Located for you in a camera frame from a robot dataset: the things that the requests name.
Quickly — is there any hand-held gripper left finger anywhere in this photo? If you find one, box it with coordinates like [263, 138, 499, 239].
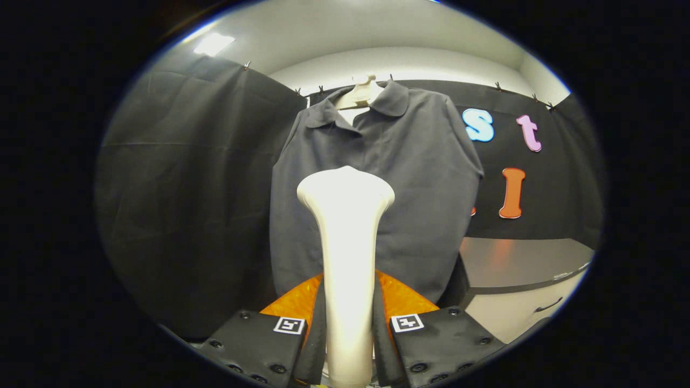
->
[198, 272, 327, 387]

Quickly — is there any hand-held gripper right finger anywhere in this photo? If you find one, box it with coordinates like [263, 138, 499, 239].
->
[372, 269, 507, 387]

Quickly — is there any white garment steamer head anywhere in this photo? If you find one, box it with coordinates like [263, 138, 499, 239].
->
[296, 165, 396, 388]

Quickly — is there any dark grey button shirt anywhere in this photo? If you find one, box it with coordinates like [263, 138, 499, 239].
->
[269, 80, 485, 305]

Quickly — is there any white undershirt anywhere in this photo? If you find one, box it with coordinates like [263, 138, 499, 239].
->
[337, 107, 372, 127]

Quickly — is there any cream clothes hanger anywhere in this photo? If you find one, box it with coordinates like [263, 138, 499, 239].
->
[335, 74, 384, 111]

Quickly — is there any grey top beige cabinet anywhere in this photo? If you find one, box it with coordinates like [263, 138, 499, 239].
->
[437, 237, 596, 345]

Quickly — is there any small ceiling light panel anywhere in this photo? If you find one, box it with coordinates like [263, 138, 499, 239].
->
[193, 32, 236, 57]

